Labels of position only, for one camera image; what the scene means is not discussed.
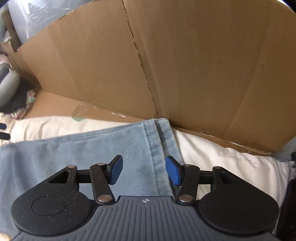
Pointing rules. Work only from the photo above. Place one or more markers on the cream bear print bedsheet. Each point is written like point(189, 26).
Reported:
point(231, 166)

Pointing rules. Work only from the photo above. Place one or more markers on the light blue denim jeans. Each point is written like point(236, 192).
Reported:
point(69, 150)

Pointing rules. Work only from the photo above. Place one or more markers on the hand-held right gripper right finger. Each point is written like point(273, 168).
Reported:
point(173, 170)

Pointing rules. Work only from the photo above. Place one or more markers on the grey upright board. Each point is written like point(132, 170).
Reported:
point(34, 20)

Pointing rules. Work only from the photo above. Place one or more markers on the grey neck pillow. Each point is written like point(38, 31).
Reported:
point(8, 85)

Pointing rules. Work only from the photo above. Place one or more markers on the brown cardboard sheet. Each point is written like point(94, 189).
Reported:
point(196, 69)

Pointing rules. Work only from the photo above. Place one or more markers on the black cloth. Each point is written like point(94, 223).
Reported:
point(19, 99)

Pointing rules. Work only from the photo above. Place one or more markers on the pastel patterned cloth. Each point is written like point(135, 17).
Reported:
point(30, 98)

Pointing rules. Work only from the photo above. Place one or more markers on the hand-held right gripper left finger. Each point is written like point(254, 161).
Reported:
point(116, 169)

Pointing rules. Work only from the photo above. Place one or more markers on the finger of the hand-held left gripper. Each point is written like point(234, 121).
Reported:
point(2, 126)
point(4, 136)

